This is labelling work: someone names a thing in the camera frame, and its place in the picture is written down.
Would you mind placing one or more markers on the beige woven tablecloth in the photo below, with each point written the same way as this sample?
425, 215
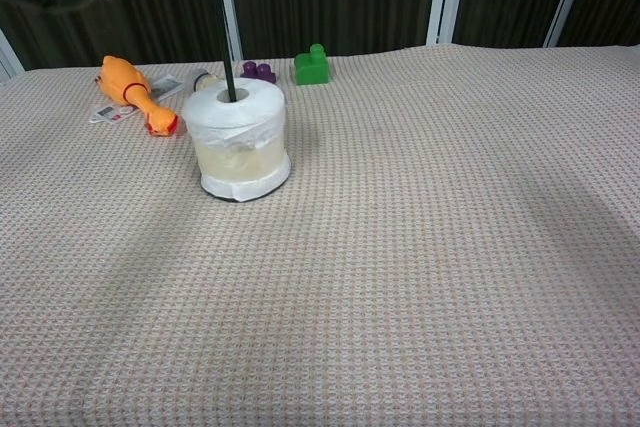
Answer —
400, 247

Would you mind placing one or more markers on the black holder rod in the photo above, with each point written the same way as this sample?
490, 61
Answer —
235, 22

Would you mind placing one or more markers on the white tag with red mark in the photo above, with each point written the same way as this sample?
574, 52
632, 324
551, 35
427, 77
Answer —
112, 112

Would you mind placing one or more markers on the purple toy building block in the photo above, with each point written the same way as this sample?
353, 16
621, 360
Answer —
265, 74

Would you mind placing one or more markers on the orange rubber chicken toy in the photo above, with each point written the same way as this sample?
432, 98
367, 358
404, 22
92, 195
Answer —
122, 79

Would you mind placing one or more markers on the white toilet paper roll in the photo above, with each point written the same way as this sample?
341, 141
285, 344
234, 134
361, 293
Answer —
235, 147

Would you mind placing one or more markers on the green toy building block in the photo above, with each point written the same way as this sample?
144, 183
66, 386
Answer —
312, 69

